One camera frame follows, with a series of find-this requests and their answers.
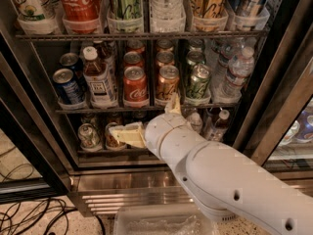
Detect green soda can front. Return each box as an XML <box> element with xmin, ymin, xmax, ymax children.
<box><xmin>186</xmin><ymin>64</ymin><xmax>211</xmax><ymax>100</ymax></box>

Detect red coke can second row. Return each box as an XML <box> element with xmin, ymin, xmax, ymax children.
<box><xmin>123</xmin><ymin>51</ymin><xmax>144</xmax><ymax>68</ymax></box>

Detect silver can bottom shelf left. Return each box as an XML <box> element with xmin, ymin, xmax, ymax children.
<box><xmin>78</xmin><ymin>123</ymin><xmax>102</xmax><ymax>151</ymax></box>

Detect right fridge glass door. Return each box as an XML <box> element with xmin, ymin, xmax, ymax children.
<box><xmin>232</xmin><ymin>0</ymin><xmax>313</xmax><ymax>178</ymax></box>

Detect red coca-cola can top shelf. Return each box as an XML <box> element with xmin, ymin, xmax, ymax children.
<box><xmin>61</xmin><ymin>0</ymin><xmax>102</xmax><ymax>34</ymax></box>

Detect water bottle bottom shelf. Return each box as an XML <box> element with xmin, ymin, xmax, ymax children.
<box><xmin>187</xmin><ymin>113</ymin><xmax>202</xmax><ymax>133</ymax></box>

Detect orange soda can front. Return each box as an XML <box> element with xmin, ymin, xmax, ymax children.
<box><xmin>156</xmin><ymin>66</ymin><xmax>180</xmax><ymax>105</ymax></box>

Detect water bottle front middle shelf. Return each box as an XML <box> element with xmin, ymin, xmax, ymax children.
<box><xmin>213</xmin><ymin>46</ymin><xmax>254</xmax><ymax>103</ymax></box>

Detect orange soda can back row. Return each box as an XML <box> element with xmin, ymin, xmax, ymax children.
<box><xmin>156</xmin><ymin>39</ymin><xmax>174</xmax><ymax>52</ymax></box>

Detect orange can top shelf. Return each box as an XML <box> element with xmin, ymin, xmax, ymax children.
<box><xmin>189</xmin><ymin>0</ymin><xmax>226</xmax><ymax>31</ymax></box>

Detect clear water bottle top shelf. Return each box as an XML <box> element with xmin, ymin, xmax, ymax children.
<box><xmin>150</xmin><ymin>0</ymin><xmax>186</xmax><ymax>33</ymax></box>

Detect dark can top shelf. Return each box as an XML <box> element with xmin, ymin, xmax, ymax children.
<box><xmin>227</xmin><ymin>0</ymin><xmax>269</xmax><ymax>31</ymax></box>

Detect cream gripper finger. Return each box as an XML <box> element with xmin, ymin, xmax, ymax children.
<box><xmin>109</xmin><ymin>121</ymin><xmax>146</xmax><ymax>148</ymax></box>
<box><xmin>164</xmin><ymin>93</ymin><xmax>181</xmax><ymax>114</ymax></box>

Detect top wire shelf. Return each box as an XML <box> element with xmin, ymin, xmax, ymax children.
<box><xmin>16</xmin><ymin>30</ymin><xmax>268</xmax><ymax>42</ymax></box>

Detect iced tea bottle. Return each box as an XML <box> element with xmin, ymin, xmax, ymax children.
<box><xmin>93</xmin><ymin>40</ymin><xmax>115</xmax><ymax>72</ymax></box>
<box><xmin>83</xmin><ymin>46</ymin><xmax>116</xmax><ymax>107</ymax></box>

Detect green can top shelf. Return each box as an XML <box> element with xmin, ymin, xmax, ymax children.
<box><xmin>110</xmin><ymin>0</ymin><xmax>143</xmax><ymax>32</ymax></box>

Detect black floor cables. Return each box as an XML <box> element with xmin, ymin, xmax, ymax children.
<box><xmin>0</xmin><ymin>145</ymin><xmax>106</xmax><ymax>235</ymax></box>

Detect clear plastic bin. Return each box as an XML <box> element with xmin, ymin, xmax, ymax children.
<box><xmin>113</xmin><ymin>204</ymin><xmax>220</xmax><ymax>235</ymax></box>

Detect white 7up can top shelf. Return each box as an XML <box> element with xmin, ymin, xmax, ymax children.
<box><xmin>13</xmin><ymin>0</ymin><xmax>56</xmax><ymax>34</ymax></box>

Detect tea bottle bottom shelf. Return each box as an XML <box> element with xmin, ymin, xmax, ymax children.
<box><xmin>203</xmin><ymin>110</ymin><xmax>230</xmax><ymax>142</ymax></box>

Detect orange can bottom shelf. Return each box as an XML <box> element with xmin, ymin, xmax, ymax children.
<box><xmin>105</xmin><ymin>122</ymin><xmax>126</xmax><ymax>151</ymax></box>

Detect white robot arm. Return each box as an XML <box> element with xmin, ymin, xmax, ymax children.
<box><xmin>110</xmin><ymin>95</ymin><xmax>313</xmax><ymax>235</ymax></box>

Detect steel fridge base grille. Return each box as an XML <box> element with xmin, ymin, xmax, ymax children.
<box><xmin>69</xmin><ymin>165</ymin><xmax>313</xmax><ymax>217</ymax></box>

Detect orange can shelf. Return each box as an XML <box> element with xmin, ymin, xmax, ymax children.
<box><xmin>105</xmin><ymin>122</ymin><xmax>126</xmax><ymax>151</ymax></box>
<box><xmin>189</xmin><ymin>0</ymin><xmax>226</xmax><ymax>31</ymax></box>

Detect green soda can back row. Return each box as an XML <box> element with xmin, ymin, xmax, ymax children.
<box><xmin>188</xmin><ymin>38</ymin><xmax>205</xmax><ymax>52</ymax></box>

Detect green soda can second row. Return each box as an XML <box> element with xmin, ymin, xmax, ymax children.
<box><xmin>186</xmin><ymin>50</ymin><xmax>205</xmax><ymax>67</ymax></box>

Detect red coke can back row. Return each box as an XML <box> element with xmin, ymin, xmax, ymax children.
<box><xmin>126</xmin><ymin>39</ymin><xmax>146</xmax><ymax>54</ymax></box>

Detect blue pepsi can front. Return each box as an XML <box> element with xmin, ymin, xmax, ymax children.
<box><xmin>52</xmin><ymin>69</ymin><xmax>84</xmax><ymax>105</ymax></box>

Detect blue pepsi can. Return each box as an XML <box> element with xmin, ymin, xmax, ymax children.
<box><xmin>52</xmin><ymin>69</ymin><xmax>84</xmax><ymax>105</ymax></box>
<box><xmin>60</xmin><ymin>53</ymin><xmax>84</xmax><ymax>83</ymax></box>

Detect iced tea bottle behind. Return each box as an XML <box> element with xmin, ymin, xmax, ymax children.
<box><xmin>93</xmin><ymin>40</ymin><xmax>115</xmax><ymax>72</ymax></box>

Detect orange soda can second row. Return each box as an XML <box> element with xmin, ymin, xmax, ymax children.
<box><xmin>156</xmin><ymin>52</ymin><xmax>175</xmax><ymax>68</ymax></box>

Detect wire shelf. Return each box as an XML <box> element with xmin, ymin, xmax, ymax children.
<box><xmin>16</xmin><ymin>30</ymin><xmax>268</xmax><ymax>42</ymax></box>
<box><xmin>55</xmin><ymin>103</ymin><xmax>238</xmax><ymax>114</ymax></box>

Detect red coke can front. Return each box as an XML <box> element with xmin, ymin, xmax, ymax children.
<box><xmin>123</xmin><ymin>66</ymin><xmax>148</xmax><ymax>108</ymax></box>

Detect blue pepsi can behind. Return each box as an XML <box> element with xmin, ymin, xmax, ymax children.
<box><xmin>60</xmin><ymin>53</ymin><xmax>84</xmax><ymax>83</ymax></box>

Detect iced tea bottle front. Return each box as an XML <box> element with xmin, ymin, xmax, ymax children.
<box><xmin>83</xmin><ymin>46</ymin><xmax>116</xmax><ymax>107</ymax></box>

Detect open fridge glass door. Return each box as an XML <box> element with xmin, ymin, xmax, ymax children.
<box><xmin>0</xmin><ymin>32</ymin><xmax>72</xmax><ymax>204</ymax></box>

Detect middle wire shelf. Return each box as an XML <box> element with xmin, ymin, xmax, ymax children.
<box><xmin>55</xmin><ymin>103</ymin><xmax>238</xmax><ymax>114</ymax></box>

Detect water bottle behind middle shelf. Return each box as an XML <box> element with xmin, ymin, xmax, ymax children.
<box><xmin>212</xmin><ymin>37</ymin><xmax>245</xmax><ymax>84</ymax></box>

